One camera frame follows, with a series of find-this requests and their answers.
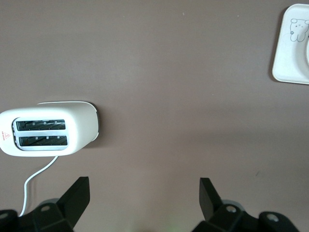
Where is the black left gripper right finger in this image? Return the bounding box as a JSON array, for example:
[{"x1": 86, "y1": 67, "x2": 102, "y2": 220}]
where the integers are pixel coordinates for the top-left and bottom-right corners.
[{"x1": 193, "y1": 177, "x2": 260, "y2": 232}]

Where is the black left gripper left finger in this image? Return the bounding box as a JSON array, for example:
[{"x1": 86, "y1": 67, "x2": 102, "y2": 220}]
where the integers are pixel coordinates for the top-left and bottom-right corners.
[{"x1": 18, "y1": 176, "x2": 91, "y2": 232}]

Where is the cream rabbit print tray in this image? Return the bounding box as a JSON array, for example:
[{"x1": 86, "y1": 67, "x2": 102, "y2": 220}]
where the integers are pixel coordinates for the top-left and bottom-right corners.
[{"x1": 271, "y1": 3, "x2": 309, "y2": 86}]

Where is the cream two-slot toaster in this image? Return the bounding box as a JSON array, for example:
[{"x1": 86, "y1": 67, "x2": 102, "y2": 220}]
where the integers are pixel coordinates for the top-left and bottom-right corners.
[{"x1": 0, "y1": 101, "x2": 100, "y2": 158}]

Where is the white toaster power cable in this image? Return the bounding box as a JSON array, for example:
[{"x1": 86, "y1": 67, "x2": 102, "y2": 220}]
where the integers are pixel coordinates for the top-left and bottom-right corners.
[{"x1": 18, "y1": 155, "x2": 59, "y2": 217}]

